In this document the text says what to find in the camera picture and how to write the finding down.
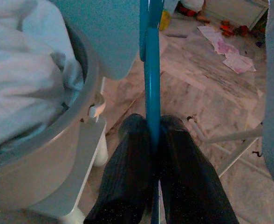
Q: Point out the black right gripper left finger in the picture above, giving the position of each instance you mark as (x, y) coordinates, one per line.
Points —
(127, 182)

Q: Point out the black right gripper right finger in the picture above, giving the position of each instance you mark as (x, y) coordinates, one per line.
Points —
(188, 186)

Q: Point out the blue plastic clothes hanger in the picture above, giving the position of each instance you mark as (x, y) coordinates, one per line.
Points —
(152, 81)

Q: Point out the white shirt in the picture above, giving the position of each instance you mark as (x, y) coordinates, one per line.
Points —
(22, 81)

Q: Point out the white plastic stand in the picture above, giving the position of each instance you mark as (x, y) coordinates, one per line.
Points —
(90, 144)

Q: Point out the grey round laundry basket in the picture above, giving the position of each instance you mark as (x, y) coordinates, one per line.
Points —
(34, 177)

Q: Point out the red orange toy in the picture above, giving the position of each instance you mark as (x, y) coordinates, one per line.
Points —
(226, 28)

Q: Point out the yellow plastic toy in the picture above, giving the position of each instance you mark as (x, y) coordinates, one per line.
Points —
(165, 19)

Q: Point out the white shelf unit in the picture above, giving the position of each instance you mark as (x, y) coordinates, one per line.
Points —
(234, 11)

